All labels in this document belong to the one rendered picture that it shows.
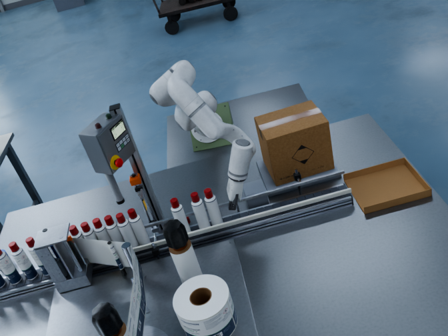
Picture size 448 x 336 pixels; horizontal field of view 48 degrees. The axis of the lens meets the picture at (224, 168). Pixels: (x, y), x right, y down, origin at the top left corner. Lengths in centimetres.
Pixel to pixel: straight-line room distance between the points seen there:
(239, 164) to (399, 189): 75
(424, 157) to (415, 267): 203
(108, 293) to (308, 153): 109
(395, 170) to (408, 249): 51
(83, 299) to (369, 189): 134
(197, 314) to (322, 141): 105
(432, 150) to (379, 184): 170
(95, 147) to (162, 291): 63
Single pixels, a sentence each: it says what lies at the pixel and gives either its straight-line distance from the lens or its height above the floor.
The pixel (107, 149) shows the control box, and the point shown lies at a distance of 200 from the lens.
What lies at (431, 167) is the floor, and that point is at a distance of 388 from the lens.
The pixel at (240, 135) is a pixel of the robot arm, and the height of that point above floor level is 125.
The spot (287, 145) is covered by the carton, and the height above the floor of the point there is 106.
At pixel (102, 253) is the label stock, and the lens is 218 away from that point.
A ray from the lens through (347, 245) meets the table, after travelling 211.
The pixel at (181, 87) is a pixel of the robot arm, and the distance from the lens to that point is 201.
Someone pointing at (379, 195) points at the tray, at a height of 83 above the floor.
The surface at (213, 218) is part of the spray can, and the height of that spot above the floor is 95.
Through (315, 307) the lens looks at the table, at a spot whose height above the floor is 83.
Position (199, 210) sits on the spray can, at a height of 101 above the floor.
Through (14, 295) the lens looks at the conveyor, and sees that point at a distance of 246.
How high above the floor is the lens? 233
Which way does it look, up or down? 34 degrees down
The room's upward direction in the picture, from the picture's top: 16 degrees counter-clockwise
